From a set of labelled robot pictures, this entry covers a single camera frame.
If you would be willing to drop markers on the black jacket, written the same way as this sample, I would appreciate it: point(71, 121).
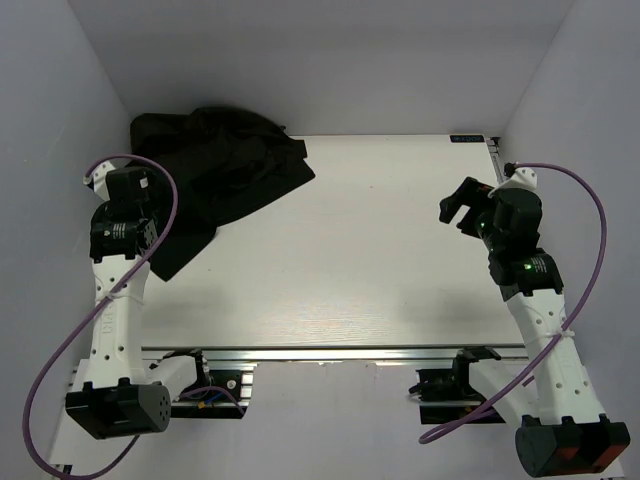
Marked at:
point(227, 163)

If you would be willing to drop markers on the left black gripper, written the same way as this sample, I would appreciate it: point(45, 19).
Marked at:
point(159, 186)

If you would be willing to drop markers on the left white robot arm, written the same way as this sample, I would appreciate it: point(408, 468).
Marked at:
point(117, 399)

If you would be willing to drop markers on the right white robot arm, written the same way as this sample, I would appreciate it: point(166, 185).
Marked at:
point(561, 427)

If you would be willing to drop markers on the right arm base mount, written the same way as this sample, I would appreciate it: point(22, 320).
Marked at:
point(443, 391)

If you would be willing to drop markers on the blue table label right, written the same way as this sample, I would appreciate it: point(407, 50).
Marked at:
point(467, 138)

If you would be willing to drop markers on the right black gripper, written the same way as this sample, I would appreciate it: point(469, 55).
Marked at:
point(470, 187)

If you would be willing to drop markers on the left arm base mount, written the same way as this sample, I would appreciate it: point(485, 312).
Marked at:
point(215, 394)

